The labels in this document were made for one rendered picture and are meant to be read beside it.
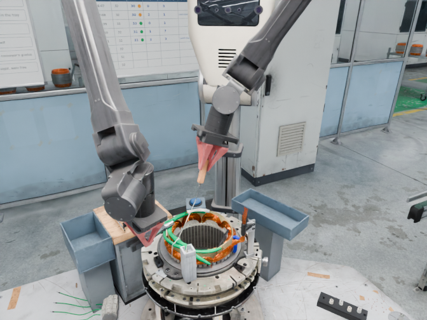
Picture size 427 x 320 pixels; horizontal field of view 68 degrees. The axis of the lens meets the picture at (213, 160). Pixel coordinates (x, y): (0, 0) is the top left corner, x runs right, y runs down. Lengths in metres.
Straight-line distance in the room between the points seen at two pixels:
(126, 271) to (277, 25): 0.85
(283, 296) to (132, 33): 2.35
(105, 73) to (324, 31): 2.79
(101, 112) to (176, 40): 2.44
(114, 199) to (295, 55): 2.67
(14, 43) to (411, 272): 3.28
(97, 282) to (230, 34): 0.89
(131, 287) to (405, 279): 1.98
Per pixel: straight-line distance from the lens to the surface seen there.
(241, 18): 1.08
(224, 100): 0.65
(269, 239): 1.13
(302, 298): 1.22
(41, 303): 1.31
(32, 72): 2.87
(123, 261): 1.09
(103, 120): 0.61
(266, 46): 0.69
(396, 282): 2.61
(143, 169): 0.62
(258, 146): 3.12
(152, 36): 2.95
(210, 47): 1.10
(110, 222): 1.08
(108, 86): 0.62
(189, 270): 0.78
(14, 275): 2.72
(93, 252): 1.02
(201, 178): 0.77
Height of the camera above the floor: 1.68
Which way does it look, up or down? 26 degrees down
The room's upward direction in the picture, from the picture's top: straight up
